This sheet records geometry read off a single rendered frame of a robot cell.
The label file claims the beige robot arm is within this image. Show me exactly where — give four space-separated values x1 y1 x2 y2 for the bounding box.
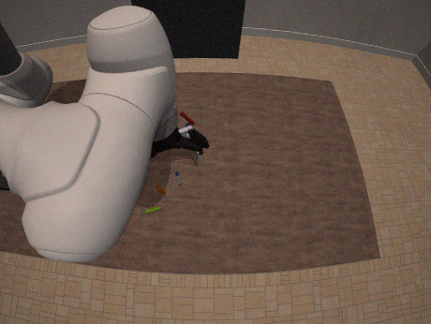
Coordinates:
0 6 179 262

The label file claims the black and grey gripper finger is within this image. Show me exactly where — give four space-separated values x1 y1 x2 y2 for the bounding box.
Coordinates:
168 123 210 164
145 149 161 181

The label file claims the red rod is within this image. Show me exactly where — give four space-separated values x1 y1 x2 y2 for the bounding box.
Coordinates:
180 112 195 125

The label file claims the lime green rod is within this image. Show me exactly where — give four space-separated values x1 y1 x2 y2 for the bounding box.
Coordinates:
146 206 162 214

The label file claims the orange rod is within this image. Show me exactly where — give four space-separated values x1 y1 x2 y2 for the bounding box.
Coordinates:
155 184 166 195

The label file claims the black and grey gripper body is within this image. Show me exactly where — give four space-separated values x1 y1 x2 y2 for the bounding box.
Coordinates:
152 127 182 153

